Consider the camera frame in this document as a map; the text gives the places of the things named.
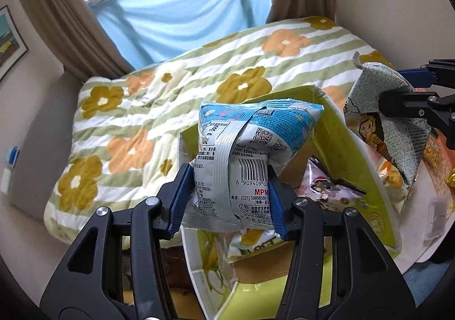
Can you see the green striped floral blanket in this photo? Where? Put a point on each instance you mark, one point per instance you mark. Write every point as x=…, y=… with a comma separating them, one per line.
x=142, y=110

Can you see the speckled cartoon snack bag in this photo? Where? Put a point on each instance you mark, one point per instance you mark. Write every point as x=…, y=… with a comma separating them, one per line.
x=369, y=128

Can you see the white and orange snack bag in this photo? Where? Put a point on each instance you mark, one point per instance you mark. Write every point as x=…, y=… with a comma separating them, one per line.
x=391, y=177

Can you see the blue rug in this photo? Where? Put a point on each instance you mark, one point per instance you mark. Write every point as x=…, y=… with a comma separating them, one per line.
x=423, y=275

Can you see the framed wall picture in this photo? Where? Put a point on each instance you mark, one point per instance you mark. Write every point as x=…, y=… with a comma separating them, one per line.
x=7, y=42

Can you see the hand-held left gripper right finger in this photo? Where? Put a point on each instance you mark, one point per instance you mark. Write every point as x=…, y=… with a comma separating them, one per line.
x=279, y=208

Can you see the green and yellow cardboard box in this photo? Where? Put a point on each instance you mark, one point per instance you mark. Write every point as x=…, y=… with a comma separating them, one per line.
x=341, y=149

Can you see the yellow snack packet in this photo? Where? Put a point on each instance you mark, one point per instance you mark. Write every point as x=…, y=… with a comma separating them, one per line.
x=433, y=151

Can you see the light blue cloth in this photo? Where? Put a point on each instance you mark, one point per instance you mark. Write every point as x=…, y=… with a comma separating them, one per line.
x=177, y=14

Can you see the pink cartoon snack packet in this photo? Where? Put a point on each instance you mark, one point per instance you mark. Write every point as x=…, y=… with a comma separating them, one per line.
x=323, y=186

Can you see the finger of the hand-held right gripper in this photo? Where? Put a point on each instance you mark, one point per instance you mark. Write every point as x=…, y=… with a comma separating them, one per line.
x=394, y=103
x=416, y=75

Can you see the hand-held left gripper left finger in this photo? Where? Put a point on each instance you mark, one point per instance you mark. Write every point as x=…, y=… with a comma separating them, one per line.
x=179, y=197

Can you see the blue and white snack bag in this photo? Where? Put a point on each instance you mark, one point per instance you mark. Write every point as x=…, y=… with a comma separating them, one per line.
x=231, y=149

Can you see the white and blue object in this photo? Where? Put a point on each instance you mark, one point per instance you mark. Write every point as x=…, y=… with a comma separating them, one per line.
x=12, y=160

